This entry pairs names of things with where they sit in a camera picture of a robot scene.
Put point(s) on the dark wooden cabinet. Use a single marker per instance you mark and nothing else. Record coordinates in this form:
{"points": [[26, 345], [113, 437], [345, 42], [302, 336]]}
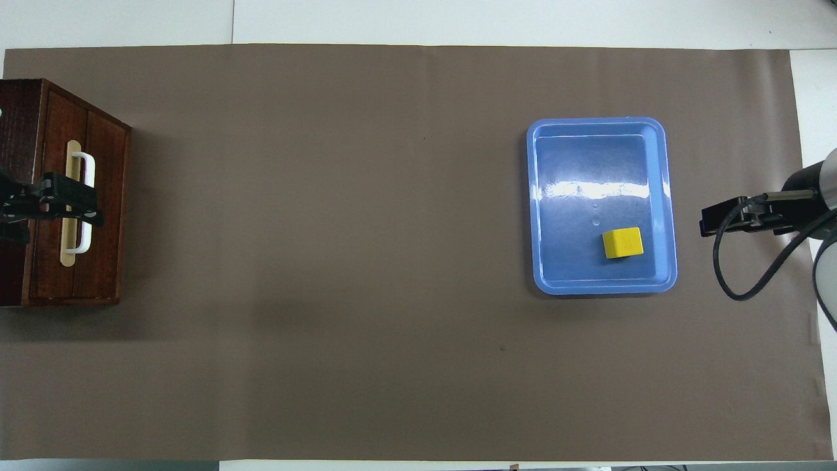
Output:
{"points": [[104, 261]]}

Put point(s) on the brown table mat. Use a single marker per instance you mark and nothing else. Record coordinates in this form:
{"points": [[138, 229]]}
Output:
{"points": [[327, 294]]}

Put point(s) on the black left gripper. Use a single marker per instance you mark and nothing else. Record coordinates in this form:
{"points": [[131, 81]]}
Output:
{"points": [[16, 206]]}

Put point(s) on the blue plastic tray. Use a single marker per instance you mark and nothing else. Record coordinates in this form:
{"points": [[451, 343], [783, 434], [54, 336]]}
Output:
{"points": [[575, 229]]}

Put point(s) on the yellow cube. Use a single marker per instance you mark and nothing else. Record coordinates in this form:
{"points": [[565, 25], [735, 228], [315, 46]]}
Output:
{"points": [[622, 243]]}

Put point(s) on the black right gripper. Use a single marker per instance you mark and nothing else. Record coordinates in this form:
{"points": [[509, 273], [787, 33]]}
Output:
{"points": [[801, 209]]}

